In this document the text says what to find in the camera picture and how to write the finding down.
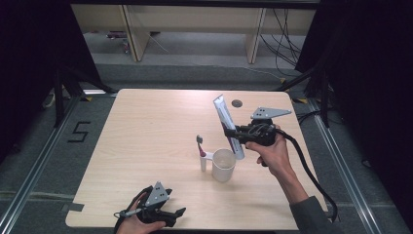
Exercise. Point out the pink toothbrush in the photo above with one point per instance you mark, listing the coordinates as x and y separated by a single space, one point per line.
201 148

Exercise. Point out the metal floor rail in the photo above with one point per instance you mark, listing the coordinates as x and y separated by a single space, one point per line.
35 169
347 175

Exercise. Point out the white and purple toothpaste tube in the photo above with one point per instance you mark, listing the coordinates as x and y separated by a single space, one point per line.
221 110

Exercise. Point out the person's left hand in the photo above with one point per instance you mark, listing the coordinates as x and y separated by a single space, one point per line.
136 227

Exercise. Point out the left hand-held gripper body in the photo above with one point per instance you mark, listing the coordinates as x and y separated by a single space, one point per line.
156 211

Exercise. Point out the white cup with side holder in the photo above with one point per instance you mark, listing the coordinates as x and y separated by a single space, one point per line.
224 169

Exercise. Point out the light wooden desk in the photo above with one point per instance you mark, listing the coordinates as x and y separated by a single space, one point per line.
195 19

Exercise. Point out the black metal stand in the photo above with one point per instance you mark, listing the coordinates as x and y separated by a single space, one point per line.
59 97
324 97

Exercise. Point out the black curtain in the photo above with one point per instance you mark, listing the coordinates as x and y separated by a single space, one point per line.
29 65
373 81

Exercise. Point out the person's right hand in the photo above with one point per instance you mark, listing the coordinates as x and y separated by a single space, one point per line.
277 156

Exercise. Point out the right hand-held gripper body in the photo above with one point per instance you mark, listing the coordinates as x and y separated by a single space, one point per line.
259 135

